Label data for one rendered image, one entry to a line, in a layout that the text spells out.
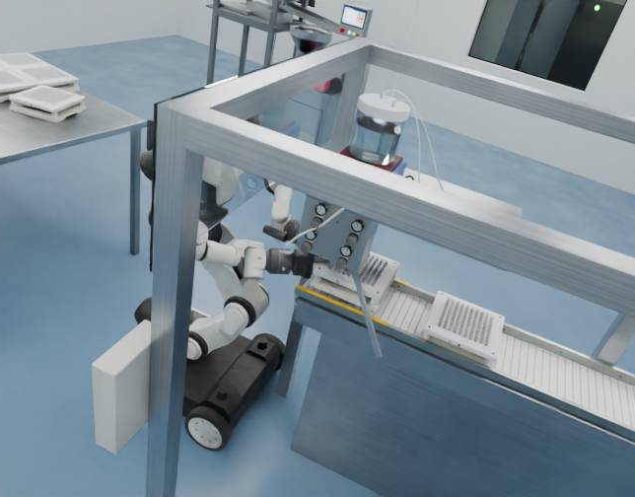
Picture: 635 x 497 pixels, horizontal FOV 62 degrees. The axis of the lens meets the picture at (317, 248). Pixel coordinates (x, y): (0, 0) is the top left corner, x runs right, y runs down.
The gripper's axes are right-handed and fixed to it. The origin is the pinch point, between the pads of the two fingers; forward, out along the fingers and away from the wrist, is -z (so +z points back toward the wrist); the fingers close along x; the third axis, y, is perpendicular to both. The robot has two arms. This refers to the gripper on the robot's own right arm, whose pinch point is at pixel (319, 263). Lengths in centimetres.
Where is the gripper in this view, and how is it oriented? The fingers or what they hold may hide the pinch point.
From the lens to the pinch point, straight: 182.2
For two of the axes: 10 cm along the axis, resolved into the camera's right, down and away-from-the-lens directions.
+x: -1.7, 8.4, 5.2
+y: 1.6, 5.5, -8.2
